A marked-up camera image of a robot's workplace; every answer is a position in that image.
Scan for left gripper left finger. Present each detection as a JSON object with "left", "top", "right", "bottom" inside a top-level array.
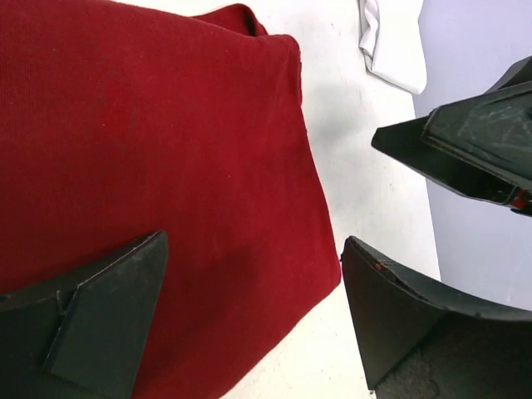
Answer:
[{"left": 1, "top": 231, "right": 169, "bottom": 398}]

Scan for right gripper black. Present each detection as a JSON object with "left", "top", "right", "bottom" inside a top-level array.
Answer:
[{"left": 372, "top": 56, "right": 532, "bottom": 208}]

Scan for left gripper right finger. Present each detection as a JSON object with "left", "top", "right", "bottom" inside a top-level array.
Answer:
[{"left": 342, "top": 237, "right": 531, "bottom": 398}]

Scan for red t-shirt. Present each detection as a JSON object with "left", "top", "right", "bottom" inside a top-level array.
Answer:
[{"left": 1, "top": 1, "right": 341, "bottom": 398}]

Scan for folded white t-shirt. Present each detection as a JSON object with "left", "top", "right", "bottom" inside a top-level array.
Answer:
[{"left": 359, "top": 0, "right": 427, "bottom": 95}]

